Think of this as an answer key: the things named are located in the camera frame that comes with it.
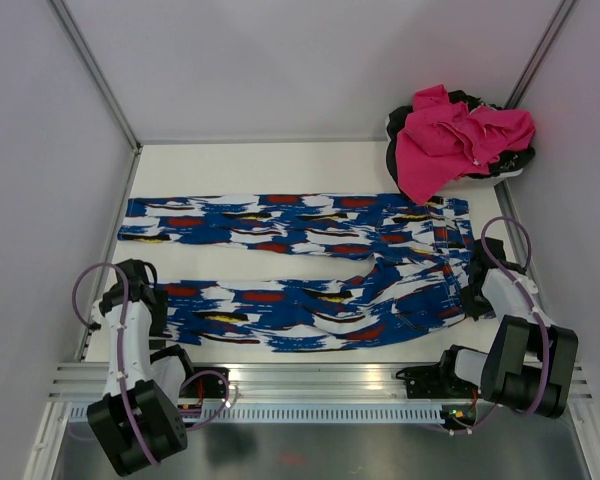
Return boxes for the blue white patterned trousers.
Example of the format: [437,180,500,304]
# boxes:
[118,193,475,353]

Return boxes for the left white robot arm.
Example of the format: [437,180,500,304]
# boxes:
[87,259,198,477]

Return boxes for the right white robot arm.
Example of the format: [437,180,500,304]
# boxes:
[435,237,579,419]

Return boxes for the pink trousers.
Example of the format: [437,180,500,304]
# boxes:
[396,85,536,204]

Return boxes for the black garment pile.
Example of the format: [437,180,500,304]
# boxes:
[385,90,536,183]

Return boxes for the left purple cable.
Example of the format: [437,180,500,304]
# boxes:
[69,262,231,466]

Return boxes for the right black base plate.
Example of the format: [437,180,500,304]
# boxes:
[396,365,477,399]

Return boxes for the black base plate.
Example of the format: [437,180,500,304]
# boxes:
[396,365,477,399]
[180,366,230,400]

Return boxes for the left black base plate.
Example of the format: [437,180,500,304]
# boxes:
[180,366,230,400]

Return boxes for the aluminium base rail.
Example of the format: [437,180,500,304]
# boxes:
[47,362,594,404]

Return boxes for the white slotted cable duct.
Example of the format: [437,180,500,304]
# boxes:
[69,404,449,424]

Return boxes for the left aluminium frame post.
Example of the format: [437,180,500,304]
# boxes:
[47,0,141,154]

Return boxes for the aluminium frame post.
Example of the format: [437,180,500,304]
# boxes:
[47,0,141,154]
[505,0,580,109]

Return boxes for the right aluminium frame post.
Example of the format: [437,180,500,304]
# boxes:
[505,0,580,109]

